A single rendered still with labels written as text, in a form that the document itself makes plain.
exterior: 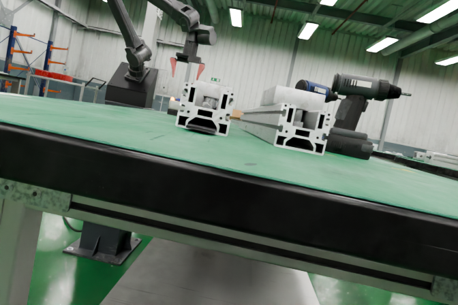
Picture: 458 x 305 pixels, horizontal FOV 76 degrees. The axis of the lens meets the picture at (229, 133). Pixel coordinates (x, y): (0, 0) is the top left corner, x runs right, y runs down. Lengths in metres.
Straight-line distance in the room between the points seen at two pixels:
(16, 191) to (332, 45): 12.96
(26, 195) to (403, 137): 13.76
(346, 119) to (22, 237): 0.73
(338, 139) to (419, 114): 13.36
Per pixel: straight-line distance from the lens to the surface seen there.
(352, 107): 0.85
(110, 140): 0.24
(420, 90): 14.27
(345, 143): 0.82
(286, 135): 0.57
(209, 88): 0.87
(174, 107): 1.20
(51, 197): 0.37
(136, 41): 1.50
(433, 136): 14.47
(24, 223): 0.40
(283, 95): 0.64
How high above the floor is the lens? 0.82
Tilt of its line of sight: 3 degrees down
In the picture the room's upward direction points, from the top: 12 degrees clockwise
